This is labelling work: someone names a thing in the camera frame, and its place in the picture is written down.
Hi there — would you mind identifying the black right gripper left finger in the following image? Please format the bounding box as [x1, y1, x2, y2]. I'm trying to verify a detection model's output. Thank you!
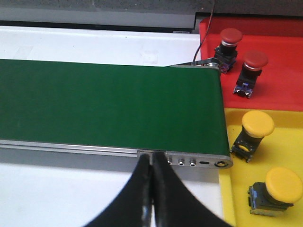
[86, 155, 152, 227]

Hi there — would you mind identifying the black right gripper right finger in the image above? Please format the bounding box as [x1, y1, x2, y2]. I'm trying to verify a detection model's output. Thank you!
[152, 152, 230, 227]

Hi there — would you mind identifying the yellow mushroom push button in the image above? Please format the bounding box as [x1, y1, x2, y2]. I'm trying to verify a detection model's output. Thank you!
[248, 167, 303, 217]
[230, 110, 275, 163]

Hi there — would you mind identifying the red mushroom push button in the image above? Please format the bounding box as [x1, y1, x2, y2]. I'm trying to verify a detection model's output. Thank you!
[214, 28, 243, 74]
[233, 50, 268, 98]

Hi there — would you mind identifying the yellow plastic tray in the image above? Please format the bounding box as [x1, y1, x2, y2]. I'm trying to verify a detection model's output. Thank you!
[219, 110, 303, 227]

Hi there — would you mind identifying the red plastic tray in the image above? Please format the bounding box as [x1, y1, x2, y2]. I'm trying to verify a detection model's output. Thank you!
[198, 16, 303, 112]

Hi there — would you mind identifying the grey stone counter slab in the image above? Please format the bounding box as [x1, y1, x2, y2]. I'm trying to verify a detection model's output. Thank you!
[0, 0, 303, 17]

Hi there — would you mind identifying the aluminium conveyor frame rail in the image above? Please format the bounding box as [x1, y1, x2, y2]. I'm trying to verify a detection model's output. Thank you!
[0, 56, 234, 169]

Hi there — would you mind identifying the red black wire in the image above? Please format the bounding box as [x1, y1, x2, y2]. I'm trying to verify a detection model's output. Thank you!
[192, 0, 215, 63]

